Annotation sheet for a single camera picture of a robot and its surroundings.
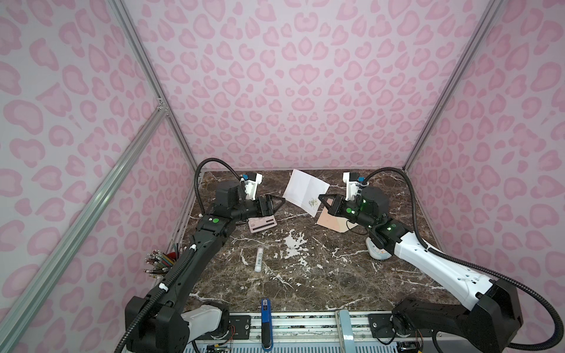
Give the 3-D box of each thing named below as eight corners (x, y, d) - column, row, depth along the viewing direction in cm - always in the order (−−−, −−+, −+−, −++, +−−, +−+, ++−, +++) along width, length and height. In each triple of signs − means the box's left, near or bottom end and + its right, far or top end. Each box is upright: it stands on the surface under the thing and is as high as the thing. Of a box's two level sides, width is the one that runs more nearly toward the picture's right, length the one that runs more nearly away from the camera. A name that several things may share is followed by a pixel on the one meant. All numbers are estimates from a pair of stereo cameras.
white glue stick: (255, 272, 87) (254, 270, 85) (257, 248, 94) (257, 246, 92) (261, 272, 87) (261, 270, 85) (263, 248, 94) (263, 245, 92)
